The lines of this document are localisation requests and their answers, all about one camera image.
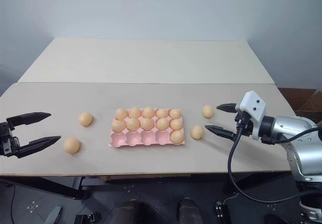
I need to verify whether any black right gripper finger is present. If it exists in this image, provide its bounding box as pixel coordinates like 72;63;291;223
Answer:
204;124;237;141
216;103;237;113

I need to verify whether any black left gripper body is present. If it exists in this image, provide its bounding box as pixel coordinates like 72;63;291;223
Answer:
0;122;21;157

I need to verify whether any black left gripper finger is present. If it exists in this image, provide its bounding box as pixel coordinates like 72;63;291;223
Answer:
15;135;62;159
6;112;52;131

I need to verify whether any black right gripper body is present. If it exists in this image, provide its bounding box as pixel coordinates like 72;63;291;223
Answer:
234;110;255;137

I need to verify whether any pink plastic egg tray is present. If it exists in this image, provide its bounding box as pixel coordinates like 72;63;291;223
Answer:
108;107;187;148

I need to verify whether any tan egg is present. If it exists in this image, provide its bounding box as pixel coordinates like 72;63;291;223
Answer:
115;108;128;121
63;137;81;155
190;125;204;140
169;108;182;120
128;107;142;119
126;118;140;131
201;104;214;119
170;130;185;144
77;112;94;127
142;106;155;119
140;117;154;131
111;119;127;132
155;108;169;119
170;118;183;131
155;118;170;131

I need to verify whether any brown cardboard box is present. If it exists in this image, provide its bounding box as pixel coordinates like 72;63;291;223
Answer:
278;87;322;124

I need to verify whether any grey wedge-shaped part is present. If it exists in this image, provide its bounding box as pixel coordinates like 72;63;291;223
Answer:
45;205;63;224

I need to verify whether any black device with white dots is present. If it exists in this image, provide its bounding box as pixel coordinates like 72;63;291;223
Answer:
213;201;232;224

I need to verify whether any dark brown rounded shape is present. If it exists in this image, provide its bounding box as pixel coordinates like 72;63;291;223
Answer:
176;197;202;224
115;200;150;224

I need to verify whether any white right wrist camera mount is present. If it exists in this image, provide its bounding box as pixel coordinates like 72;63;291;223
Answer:
238;90;267;140

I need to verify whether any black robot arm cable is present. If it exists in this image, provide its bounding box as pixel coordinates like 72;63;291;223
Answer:
227;124;322;205

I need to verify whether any black table frame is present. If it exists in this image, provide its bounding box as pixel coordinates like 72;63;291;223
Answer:
0;174;238;201

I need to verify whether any black floor bracket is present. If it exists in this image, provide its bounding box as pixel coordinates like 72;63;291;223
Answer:
74;213;102;224

